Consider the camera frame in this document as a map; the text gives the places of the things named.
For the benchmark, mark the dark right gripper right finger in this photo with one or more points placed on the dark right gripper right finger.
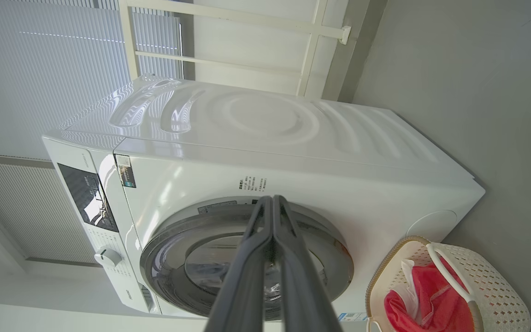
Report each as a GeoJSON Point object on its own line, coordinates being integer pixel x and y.
{"type": "Point", "coordinates": [302, 286]}

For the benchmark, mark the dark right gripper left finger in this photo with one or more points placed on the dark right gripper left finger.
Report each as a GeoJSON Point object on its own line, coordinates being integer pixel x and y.
{"type": "Point", "coordinates": [242, 286]}

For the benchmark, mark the dark round washing machine door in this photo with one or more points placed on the dark round washing machine door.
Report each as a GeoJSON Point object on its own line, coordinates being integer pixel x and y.
{"type": "Point", "coordinates": [173, 258]}

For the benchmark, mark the red garment with white trim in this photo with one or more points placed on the red garment with white trim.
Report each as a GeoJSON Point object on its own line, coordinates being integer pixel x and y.
{"type": "Point", "coordinates": [436, 299]}

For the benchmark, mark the white washing machine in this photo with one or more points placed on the white washing machine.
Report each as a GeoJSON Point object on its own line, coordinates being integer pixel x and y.
{"type": "Point", "coordinates": [339, 152]}

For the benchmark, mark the cream perforated laundry basket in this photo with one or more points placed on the cream perforated laundry basket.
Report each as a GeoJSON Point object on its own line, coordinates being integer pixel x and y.
{"type": "Point", "coordinates": [496, 281]}

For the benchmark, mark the blue energy label sticker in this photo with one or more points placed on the blue energy label sticker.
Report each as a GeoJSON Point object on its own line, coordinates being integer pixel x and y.
{"type": "Point", "coordinates": [352, 317]}

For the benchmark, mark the grey warning label sticker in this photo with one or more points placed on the grey warning label sticker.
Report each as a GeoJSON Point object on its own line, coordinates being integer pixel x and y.
{"type": "Point", "coordinates": [217, 206]}

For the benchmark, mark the printed text notice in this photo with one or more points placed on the printed text notice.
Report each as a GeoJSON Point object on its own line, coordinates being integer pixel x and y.
{"type": "Point", "coordinates": [252, 183]}

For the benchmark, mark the white washer control knob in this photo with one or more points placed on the white washer control knob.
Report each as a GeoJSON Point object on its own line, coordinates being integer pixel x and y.
{"type": "Point", "coordinates": [107, 258]}

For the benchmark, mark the round white filter cover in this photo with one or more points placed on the round white filter cover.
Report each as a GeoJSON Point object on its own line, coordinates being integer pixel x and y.
{"type": "Point", "coordinates": [431, 226]}

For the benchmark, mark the dark brand label sticker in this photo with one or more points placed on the dark brand label sticker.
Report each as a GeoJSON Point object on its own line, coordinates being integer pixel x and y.
{"type": "Point", "coordinates": [125, 170]}

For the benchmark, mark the black washer control panel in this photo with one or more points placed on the black washer control panel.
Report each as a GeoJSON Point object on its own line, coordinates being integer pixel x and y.
{"type": "Point", "coordinates": [85, 196]}

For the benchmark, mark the white metal railing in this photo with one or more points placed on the white metal railing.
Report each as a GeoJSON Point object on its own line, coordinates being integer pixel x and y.
{"type": "Point", "coordinates": [247, 16]}

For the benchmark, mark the white window blinds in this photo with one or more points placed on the white window blinds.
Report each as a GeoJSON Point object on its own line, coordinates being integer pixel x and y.
{"type": "Point", "coordinates": [39, 69]}

